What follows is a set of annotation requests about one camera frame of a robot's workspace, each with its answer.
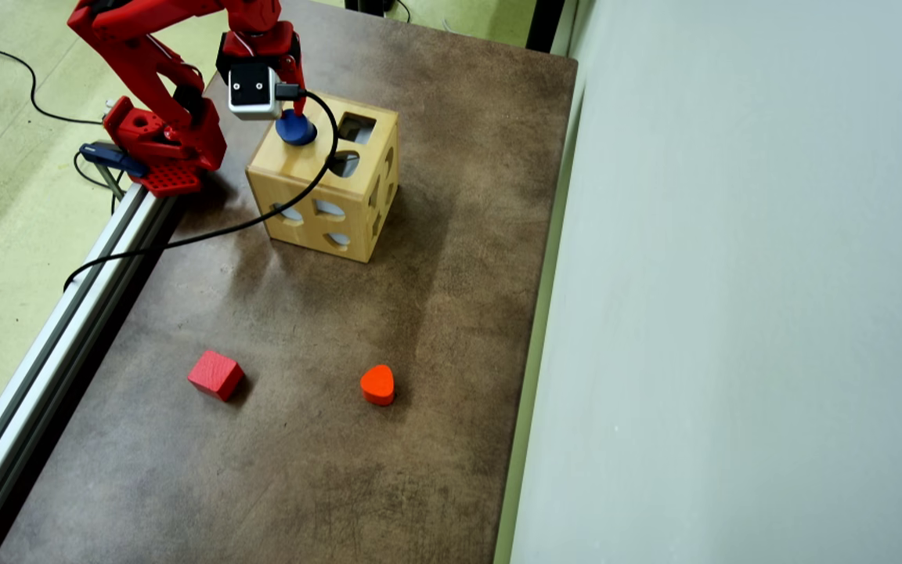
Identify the aluminium profile rail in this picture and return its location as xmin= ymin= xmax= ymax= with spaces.
xmin=0 ymin=183 xmax=179 ymax=563

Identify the black camera cable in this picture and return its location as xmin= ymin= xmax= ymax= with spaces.
xmin=63 ymin=81 xmax=341 ymax=293

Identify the red cube block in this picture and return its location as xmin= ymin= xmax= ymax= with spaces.
xmin=187 ymin=349 xmax=247 ymax=403

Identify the long black floor cable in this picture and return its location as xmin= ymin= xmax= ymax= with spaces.
xmin=0 ymin=44 xmax=107 ymax=127

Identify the wooden shape sorter box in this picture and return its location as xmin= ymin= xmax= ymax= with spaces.
xmin=245 ymin=92 xmax=401 ymax=264

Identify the black stand foot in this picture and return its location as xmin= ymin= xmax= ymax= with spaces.
xmin=344 ymin=0 xmax=413 ymax=24

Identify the orange heart block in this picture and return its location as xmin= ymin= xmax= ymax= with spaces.
xmin=359 ymin=364 xmax=396 ymax=407

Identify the blue clamp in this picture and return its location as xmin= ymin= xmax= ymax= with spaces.
xmin=78 ymin=141 xmax=148 ymax=179

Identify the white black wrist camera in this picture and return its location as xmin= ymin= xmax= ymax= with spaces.
xmin=227 ymin=63 xmax=280 ymax=121

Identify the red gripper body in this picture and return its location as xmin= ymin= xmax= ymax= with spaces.
xmin=215 ymin=21 xmax=302 ymax=73

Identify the short black cable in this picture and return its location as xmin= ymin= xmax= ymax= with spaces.
xmin=73 ymin=151 xmax=122 ymax=215

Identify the blue cylinder block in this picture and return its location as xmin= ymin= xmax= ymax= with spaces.
xmin=274 ymin=108 xmax=319 ymax=148

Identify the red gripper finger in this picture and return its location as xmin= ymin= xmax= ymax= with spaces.
xmin=290 ymin=55 xmax=308 ymax=118

